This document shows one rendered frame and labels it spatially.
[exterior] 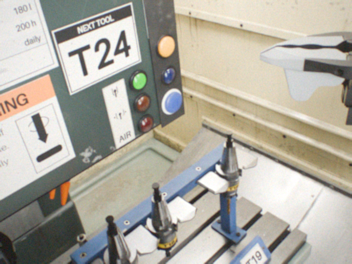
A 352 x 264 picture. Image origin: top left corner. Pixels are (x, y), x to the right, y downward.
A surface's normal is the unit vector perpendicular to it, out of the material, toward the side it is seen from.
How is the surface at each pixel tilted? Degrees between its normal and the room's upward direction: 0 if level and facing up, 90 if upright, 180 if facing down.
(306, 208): 24
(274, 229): 0
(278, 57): 42
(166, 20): 90
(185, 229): 0
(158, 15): 90
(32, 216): 90
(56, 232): 90
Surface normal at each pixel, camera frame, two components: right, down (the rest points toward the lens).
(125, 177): -0.10, -0.81
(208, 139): -0.38, -0.55
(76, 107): 0.69, 0.36
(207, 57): -0.74, 0.43
